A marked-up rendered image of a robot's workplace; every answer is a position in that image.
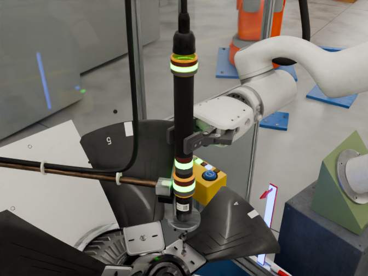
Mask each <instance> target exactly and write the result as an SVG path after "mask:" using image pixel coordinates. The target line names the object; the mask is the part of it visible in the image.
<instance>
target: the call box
mask: <svg viewBox="0 0 368 276"><path fill-rule="evenodd" d="M195 157H196V156H195ZM197 158H198V157H197ZM198 159H200V158H198ZM200 160H201V159H200ZM202 162H204V161H203V160H202ZM206 163H207V162H206ZM207 165H210V164H208V163H207ZM207 165H206V166H207ZM206 166H205V167H206ZM211 166H212V165H211ZM205 167H203V166H202V165H201V164H198V163H197V162H196V160H195V161H193V171H194V172H195V192H194V194H193V198H194V199H195V200H197V201H198V202H200V203H201V204H203V205H204V206H206V205H207V204H208V203H209V201H211V199H212V198H213V196H214V195H215V194H216V193H217V191H218V190H219V189H220V188H221V186H226V178H227V175H226V174H225V173H223V172H222V171H220V172H219V173H216V177H215V178H214V179H212V180H208V179H206V178H205V177H204V173H205V172H206V171H208V169H207V168H205ZM215 169H216V168H215V167H213V166H212V168H211V169H210V170H211V171H213V170H215Z"/></svg>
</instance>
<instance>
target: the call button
mask: <svg viewBox="0 0 368 276"><path fill-rule="evenodd" d="M204 177H205V178H206V179H208V180H212V179H214V178H215V177H216V173H215V172H214V171H211V170H208V171H206V172H205V173H204Z"/></svg>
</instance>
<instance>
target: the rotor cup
mask: <svg viewBox="0 0 368 276"><path fill-rule="evenodd" d="M152 254H160V253H159V252H158V251H156V252H150V253H146V254H139V255H133V256H128V253H127V252H125V253H124V254H123V255H122V256H121V257H120V258H119V259H118V261H117V262H116V264H115V265H127V266H134V268H133V271H132V273H131V274H130V276H191V273H190V271H189V268H188V266H187V265H186V264H185V262H184V261H183V260H182V259H181V258H179V257H177V256H176V255H173V254H160V255H152Z"/></svg>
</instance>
